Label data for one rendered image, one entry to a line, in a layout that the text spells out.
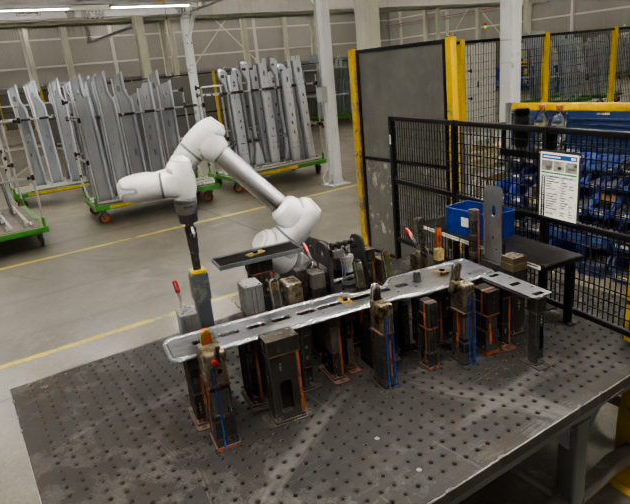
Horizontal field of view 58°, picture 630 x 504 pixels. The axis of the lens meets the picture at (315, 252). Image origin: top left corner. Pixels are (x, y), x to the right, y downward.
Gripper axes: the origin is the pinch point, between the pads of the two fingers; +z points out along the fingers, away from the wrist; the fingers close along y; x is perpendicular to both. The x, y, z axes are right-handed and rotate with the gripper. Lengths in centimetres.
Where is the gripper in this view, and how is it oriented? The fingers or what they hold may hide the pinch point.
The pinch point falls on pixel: (195, 261)
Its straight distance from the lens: 234.1
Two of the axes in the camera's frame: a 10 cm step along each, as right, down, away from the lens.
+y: 4.2, 2.4, -8.7
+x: 9.0, -2.1, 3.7
